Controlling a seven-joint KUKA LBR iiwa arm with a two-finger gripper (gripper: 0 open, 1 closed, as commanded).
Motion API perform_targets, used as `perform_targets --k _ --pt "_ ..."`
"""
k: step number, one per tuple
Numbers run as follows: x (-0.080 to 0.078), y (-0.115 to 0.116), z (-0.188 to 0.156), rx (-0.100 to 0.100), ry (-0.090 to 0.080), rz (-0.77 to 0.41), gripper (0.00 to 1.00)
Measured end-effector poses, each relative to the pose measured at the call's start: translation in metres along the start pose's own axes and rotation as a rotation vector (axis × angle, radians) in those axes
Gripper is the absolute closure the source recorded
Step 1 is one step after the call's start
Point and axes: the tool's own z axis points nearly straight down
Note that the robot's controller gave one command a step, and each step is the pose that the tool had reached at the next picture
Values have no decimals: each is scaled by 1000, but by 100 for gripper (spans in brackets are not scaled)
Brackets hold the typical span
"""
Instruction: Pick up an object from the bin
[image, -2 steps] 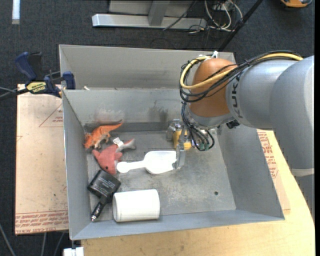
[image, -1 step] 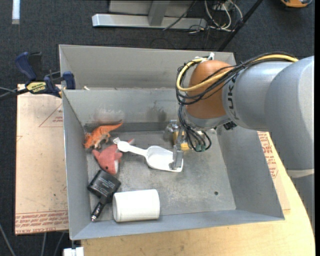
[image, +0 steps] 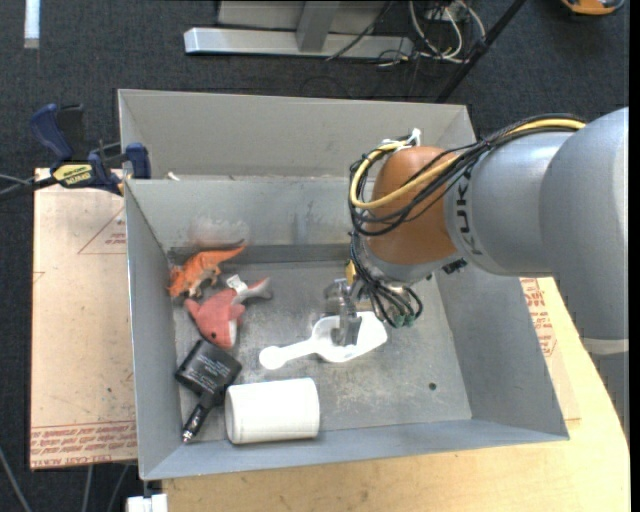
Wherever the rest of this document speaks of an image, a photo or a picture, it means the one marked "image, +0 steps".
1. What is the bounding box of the grey metal bin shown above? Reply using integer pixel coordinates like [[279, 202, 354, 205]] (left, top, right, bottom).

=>
[[117, 88, 571, 481]]

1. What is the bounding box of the orange toy dinosaur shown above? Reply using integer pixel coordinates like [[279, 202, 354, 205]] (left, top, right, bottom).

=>
[[167, 241, 249, 300]]

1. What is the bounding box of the white plastic cup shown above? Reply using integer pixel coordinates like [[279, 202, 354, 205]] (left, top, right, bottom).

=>
[[223, 377, 322, 446]]

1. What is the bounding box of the white plastic scoop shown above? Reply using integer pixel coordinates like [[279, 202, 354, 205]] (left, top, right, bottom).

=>
[[258, 310, 389, 372]]

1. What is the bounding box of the brown cardboard board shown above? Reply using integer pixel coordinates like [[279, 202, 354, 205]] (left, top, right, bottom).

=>
[[29, 167, 584, 471]]

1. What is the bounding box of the black car charger adapter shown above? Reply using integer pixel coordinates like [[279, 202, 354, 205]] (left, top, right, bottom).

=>
[[173, 339, 244, 444]]

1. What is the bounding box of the pink plush shark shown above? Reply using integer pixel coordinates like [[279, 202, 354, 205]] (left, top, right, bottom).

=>
[[184, 274, 274, 351]]

